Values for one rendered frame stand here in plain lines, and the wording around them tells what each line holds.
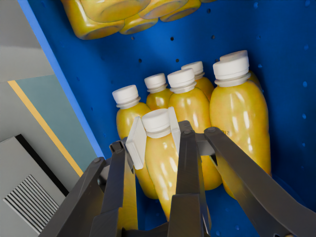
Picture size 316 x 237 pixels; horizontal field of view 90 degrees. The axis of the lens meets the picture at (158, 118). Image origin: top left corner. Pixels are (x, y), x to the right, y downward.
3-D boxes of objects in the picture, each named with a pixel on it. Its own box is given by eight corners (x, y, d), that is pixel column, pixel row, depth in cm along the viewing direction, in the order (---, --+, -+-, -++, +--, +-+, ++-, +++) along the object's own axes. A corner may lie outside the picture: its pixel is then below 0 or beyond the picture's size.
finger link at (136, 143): (143, 169, 15) (136, 170, 15) (146, 135, 21) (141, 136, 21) (132, 141, 14) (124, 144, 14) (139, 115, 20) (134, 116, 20)
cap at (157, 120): (139, 133, 21) (135, 121, 21) (154, 121, 24) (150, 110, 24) (164, 131, 19) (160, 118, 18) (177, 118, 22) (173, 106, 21)
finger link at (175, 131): (170, 131, 13) (179, 129, 13) (167, 107, 20) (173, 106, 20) (179, 159, 15) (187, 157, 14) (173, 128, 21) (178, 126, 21)
